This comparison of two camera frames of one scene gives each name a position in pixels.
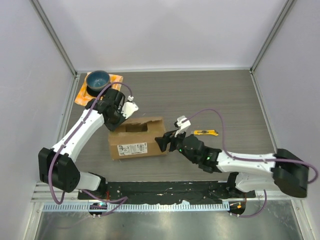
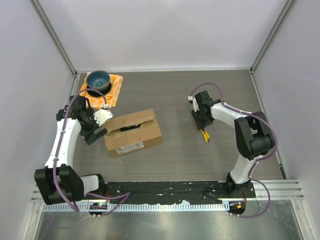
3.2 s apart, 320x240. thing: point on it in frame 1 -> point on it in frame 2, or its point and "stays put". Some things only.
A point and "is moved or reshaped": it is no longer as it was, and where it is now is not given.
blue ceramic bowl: x=97 y=80 stays put
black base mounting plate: x=157 y=191 stays put
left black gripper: x=112 y=127 -> x=93 y=136
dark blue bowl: x=95 y=92 stays put
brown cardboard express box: x=135 y=138 is moved or reshaped
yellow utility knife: x=206 y=132 is moved or reshaped
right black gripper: x=163 y=141 -> x=199 y=124
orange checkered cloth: x=84 y=97 stays put
